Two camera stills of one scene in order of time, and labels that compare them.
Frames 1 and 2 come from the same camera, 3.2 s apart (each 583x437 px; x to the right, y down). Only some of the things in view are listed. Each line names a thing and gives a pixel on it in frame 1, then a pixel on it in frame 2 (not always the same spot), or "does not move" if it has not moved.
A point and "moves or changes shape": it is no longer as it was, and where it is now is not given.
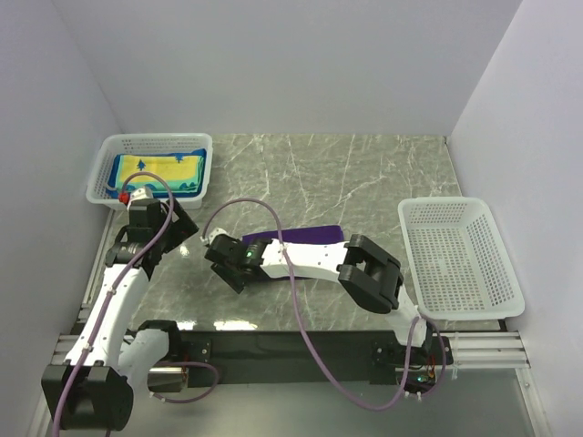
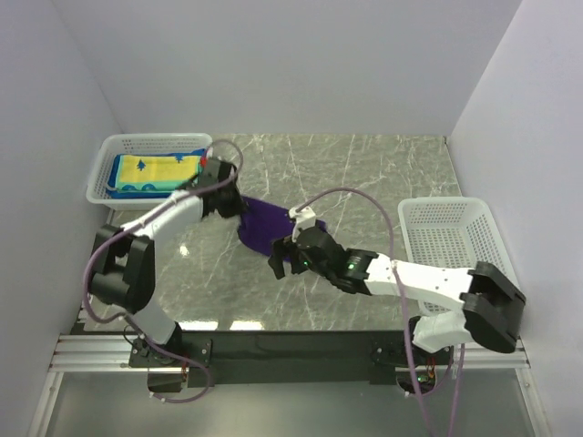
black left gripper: x=181 y=228 -> x=238 y=207
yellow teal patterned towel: x=184 y=174 does not move
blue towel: x=113 y=189 does not move
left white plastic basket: x=115 y=145 does not move
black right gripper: x=227 y=275 -> x=281 y=248
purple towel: x=326 y=234 moves or changes shape
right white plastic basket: x=458 y=266 does not move
